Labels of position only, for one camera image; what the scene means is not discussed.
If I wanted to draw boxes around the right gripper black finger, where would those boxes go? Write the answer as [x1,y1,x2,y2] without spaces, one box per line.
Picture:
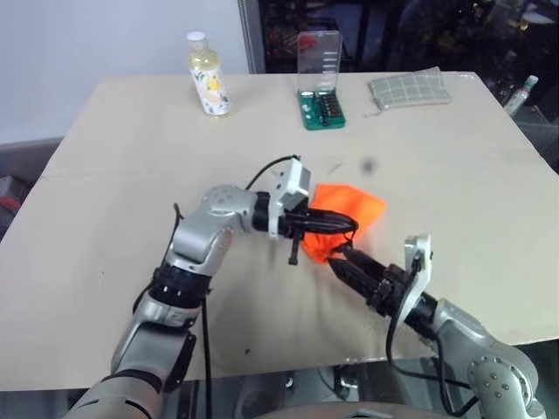
[327,256,375,303]
[338,245,389,285]

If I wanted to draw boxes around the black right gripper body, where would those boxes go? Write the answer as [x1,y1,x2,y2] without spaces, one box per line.
[365,263,416,319]

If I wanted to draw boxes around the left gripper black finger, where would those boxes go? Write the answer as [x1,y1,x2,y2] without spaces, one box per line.
[303,220,357,237]
[305,208,360,230]

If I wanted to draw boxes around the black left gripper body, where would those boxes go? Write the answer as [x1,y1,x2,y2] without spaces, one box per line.
[281,208,312,266]

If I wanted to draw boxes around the orange fabric pouch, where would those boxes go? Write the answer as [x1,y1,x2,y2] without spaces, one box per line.
[300,182,389,267]

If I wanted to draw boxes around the grey checked fabric pouch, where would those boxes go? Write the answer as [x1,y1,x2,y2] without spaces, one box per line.
[364,67,452,118]

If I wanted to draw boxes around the green screwdriver bit case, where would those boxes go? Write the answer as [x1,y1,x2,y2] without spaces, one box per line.
[296,30,349,131]

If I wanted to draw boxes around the yellow drink bottle floral label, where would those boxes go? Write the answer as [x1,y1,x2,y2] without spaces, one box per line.
[185,30,231,117]

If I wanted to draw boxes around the beige cardboard sheet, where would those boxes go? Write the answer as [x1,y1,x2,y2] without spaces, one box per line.
[0,72,559,392]

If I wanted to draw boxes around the small white-capped bottle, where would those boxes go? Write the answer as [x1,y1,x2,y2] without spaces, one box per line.
[504,74,541,117]

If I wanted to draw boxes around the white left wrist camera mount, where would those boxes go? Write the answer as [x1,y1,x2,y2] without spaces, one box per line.
[266,155,314,242]

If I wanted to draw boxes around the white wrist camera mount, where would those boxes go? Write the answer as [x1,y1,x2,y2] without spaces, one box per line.
[391,232,434,327]
[266,155,314,242]

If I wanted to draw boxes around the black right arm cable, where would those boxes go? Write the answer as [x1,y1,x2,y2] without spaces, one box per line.
[385,257,481,415]

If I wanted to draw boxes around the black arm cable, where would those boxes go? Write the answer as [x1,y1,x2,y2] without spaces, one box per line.
[385,257,481,415]
[172,153,303,419]

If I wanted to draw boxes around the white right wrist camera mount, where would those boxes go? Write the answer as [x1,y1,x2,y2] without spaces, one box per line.
[391,232,434,327]

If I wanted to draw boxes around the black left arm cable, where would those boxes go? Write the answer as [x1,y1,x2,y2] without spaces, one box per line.
[172,153,303,419]

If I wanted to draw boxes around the grey metal post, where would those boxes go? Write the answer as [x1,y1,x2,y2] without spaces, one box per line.
[238,0,267,74]

